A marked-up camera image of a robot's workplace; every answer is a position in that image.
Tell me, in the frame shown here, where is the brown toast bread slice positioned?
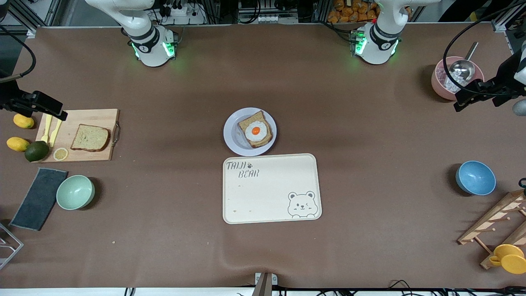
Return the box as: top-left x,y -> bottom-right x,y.
237,110 -> 274,149
70,124 -> 111,153

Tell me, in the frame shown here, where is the pale lavender round plate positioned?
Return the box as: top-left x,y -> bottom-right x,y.
223,107 -> 277,157

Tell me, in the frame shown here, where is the yellow lemon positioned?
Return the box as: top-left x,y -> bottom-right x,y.
13,113 -> 35,130
6,136 -> 31,152

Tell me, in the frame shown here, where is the yellow plastic fork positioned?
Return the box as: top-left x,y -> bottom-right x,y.
40,115 -> 53,143

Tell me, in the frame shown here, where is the metal scoop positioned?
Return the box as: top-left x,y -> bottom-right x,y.
448,42 -> 480,83

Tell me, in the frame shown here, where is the yellow plastic knife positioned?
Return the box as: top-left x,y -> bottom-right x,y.
48,119 -> 63,148

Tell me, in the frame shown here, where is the clear ice cube pile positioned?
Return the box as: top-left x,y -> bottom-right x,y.
436,66 -> 473,95

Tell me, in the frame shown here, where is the pink bowl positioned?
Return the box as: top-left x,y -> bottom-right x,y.
431,56 -> 485,101

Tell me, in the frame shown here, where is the wooden cutting board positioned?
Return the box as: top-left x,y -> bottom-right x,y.
35,109 -> 122,164

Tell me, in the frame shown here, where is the dark green lime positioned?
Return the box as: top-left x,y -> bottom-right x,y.
24,141 -> 50,162

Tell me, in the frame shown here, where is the blue bowl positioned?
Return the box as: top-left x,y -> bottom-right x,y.
455,160 -> 497,196

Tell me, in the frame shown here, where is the mint green bowl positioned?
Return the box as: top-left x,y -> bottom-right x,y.
56,175 -> 96,211

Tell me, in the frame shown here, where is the dark grey cloth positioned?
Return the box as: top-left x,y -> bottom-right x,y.
9,167 -> 69,231

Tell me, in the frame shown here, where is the wooden peg rack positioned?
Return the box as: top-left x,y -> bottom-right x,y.
457,189 -> 526,271

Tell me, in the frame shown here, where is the orange bread rolls pile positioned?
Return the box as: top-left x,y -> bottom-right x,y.
328,0 -> 379,23

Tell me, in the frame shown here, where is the yellow cup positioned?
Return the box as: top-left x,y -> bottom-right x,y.
489,244 -> 526,275

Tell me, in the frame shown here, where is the white power strip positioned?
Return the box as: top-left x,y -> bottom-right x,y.
158,2 -> 206,25

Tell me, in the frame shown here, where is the fried egg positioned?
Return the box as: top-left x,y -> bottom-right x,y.
245,120 -> 270,143

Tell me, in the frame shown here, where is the cream bear print tray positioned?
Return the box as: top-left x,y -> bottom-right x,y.
222,153 -> 323,224

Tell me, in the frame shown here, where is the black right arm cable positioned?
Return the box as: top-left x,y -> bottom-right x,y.
0,25 -> 37,83

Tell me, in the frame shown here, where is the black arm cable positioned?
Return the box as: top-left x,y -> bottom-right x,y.
442,2 -> 526,98
0,25 -> 37,83

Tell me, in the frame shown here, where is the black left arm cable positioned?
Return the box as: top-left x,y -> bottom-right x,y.
442,2 -> 526,98

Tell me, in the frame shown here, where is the aluminium frame profile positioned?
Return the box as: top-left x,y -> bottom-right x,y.
491,0 -> 526,33
0,0 -> 62,39

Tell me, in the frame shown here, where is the metal wire rack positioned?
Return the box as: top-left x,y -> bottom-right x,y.
0,222 -> 24,271

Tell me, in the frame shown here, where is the white network switch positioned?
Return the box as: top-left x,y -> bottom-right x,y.
238,12 -> 298,24

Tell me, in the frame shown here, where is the grey camera pole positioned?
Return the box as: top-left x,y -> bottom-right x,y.
251,272 -> 278,296

